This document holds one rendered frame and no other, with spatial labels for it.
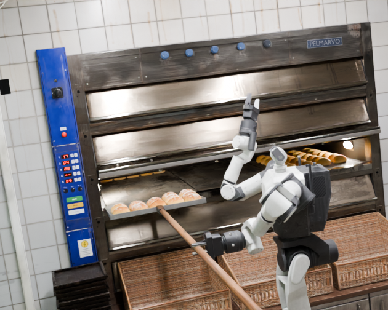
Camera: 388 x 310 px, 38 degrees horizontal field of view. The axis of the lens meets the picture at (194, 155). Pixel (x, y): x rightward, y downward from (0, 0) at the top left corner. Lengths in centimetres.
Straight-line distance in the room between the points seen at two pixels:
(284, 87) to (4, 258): 197
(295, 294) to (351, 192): 127
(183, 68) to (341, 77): 104
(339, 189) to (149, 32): 161
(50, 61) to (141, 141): 69
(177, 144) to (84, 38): 82
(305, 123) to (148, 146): 102
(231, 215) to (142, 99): 92
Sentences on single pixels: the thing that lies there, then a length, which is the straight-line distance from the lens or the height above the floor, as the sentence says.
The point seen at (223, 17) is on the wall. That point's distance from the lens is 347.
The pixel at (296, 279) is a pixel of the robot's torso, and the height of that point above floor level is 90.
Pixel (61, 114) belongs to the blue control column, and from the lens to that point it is 327.
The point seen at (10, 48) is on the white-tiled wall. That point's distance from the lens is 332.
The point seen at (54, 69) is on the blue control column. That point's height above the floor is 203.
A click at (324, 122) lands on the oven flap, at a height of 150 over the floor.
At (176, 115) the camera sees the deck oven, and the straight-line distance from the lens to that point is 338.
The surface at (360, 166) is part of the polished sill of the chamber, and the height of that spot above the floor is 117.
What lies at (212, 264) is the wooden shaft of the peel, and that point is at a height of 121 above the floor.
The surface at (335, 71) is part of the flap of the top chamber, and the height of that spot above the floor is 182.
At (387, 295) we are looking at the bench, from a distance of 350.
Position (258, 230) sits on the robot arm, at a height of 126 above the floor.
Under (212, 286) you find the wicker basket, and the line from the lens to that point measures 350.
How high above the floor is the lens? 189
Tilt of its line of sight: 8 degrees down
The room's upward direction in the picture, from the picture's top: 7 degrees counter-clockwise
